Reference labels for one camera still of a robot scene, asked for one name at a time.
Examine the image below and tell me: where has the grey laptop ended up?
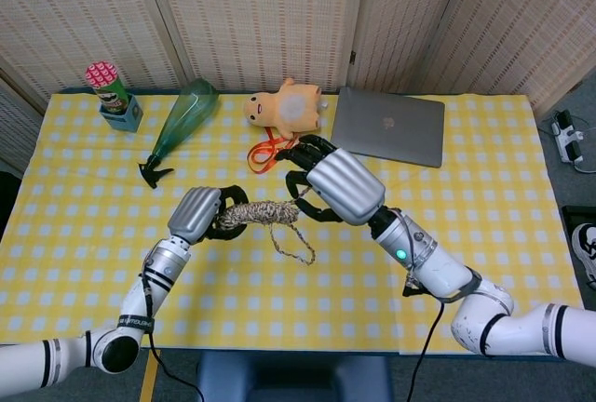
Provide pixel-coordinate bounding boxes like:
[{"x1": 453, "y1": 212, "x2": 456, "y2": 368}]
[{"x1": 330, "y1": 86, "x2": 446, "y2": 169}]

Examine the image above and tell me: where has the white power strip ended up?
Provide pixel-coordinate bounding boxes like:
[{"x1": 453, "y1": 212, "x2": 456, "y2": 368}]
[{"x1": 551, "y1": 111, "x2": 586, "y2": 165}]

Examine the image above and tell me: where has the green spray bottle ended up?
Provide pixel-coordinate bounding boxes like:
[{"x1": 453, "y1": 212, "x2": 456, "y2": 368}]
[{"x1": 136, "y1": 78, "x2": 220, "y2": 190}]

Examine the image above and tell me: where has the black floor mat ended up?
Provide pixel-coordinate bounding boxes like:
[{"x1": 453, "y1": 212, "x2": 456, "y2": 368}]
[{"x1": 561, "y1": 205, "x2": 596, "y2": 292}]

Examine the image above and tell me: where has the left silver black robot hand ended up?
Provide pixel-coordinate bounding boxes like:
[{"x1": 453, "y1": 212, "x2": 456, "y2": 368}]
[{"x1": 166, "y1": 183, "x2": 251, "y2": 244}]

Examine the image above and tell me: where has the speckled beige braided rope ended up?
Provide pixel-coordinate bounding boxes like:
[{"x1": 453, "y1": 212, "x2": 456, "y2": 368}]
[{"x1": 216, "y1": 185, "x2": 317, "y2": 266}]

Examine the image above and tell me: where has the orange lanyard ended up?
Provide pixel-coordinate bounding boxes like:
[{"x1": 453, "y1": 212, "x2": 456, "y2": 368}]
[{"x1": 246, "y1": 126, "x2": 300, "y2": 175}]

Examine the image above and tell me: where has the woven folding screen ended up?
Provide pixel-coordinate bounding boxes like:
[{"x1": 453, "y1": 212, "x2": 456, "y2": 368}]
[{"x1": 0, "y1": 0, "x2": 596, "y2": 175}]

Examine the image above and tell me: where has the green Pringles can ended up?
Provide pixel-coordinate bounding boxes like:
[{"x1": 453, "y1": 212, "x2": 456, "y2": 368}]
[{"x1": 84, "y1": 60, "x2": 130, "y2": 117}]

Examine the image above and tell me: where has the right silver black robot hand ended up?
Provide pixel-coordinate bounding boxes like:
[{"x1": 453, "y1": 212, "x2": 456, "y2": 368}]
[{"x1": 274, "y1": 134, "x2": 387, "y2": 227}]

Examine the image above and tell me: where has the yellow plush toy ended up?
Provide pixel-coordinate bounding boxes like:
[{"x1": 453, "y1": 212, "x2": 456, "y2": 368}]
[{"x1": 244, "y1": 77, "x2": 330, "y2": 141}]

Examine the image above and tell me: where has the small blue cardboard box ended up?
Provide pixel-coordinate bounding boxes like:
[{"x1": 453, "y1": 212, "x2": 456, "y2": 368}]
[{"x1": 99, "y1": 93, "x2": 144, "y2": 133}]

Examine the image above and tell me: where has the yellow checkered tablecloth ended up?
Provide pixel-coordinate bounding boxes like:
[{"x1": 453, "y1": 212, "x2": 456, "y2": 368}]
[{"x1": 0, "y1": 92, "x2": 586, "y2": 355}]

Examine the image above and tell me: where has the black bulky object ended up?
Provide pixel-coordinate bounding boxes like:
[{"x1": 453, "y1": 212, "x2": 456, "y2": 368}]
[{"x1": 0, "y1": 171, "x2": 22, "y2": 240}]

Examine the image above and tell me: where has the black and white sneaker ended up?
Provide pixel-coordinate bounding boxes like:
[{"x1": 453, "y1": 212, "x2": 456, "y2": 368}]
[{"x1": 571, "y1": 222, "x2": 596, "y2": 285}]

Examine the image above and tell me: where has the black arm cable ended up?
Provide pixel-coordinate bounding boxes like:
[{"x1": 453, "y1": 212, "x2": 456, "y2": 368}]
[
  {"x1": 403, "y1": 299, "x2": 447, "y2": 402},
  {"x1": 142, "y1": 275, "x2": 206, "y2": 402}
]

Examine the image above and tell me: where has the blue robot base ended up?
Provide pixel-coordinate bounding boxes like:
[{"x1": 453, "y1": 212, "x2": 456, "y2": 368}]
[{"x1": 195, "y1": 353, "x2": 395, "y2": 402}]

